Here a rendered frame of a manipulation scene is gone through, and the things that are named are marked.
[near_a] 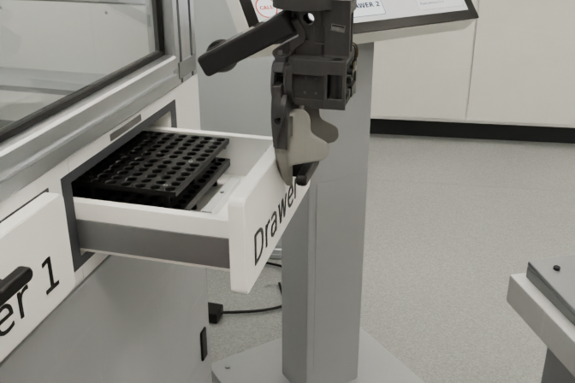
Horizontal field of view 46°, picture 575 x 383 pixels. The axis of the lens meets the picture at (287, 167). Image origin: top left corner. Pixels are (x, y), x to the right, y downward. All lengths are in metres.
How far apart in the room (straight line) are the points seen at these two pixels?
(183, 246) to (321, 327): 0.95
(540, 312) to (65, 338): 0.54
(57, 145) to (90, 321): 0.22
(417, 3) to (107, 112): 0.75
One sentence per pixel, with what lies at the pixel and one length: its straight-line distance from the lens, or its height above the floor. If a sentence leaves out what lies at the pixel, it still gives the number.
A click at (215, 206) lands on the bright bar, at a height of 0.85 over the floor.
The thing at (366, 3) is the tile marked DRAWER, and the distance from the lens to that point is 1.30.
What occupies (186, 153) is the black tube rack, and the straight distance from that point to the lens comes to 0.85.
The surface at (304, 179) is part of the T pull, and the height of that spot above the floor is 0.91.
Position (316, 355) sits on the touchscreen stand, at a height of 0.17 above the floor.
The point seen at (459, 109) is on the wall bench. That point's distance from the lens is 3.49.
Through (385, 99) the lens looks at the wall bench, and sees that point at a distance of 3.46.
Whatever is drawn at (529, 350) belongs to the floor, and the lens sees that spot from 2.08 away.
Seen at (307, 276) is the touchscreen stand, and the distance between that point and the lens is 1.54.
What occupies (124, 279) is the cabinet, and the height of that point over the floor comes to 0.75.
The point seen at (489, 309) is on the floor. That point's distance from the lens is 2.22.
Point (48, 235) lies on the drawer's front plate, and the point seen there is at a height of 0.90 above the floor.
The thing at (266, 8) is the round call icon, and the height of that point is 1.01.
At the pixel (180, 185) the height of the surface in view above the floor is 0.90.
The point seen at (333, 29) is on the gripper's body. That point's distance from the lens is 0.71.
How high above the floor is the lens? 1.21
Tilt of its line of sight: 23 degrees down
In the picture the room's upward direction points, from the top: straight up
